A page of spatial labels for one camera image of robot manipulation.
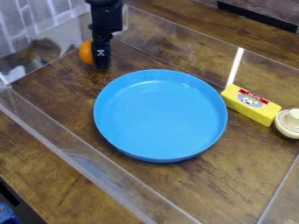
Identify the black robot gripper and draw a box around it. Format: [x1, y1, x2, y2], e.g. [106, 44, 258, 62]
[86, 0, 124, 69]

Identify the orange toy ball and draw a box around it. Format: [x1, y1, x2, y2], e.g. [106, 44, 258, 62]
[79, 40, 94, 66]

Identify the round blue tray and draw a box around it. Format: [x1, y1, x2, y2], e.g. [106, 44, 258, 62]
[94, 69, 229, 163]

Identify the yellow toy butter block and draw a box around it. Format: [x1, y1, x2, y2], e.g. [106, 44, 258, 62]
[221, 84, 282, 127]

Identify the cream round toy mushroom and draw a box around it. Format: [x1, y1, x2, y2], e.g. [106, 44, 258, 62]
[275, 108, 299, 139]

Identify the blue object at corner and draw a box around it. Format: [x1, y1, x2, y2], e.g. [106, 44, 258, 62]
[0, 202, 20, 224]

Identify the clear acrylic enclosure wall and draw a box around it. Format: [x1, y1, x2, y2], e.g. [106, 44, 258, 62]
[0, 0, 299, 224]

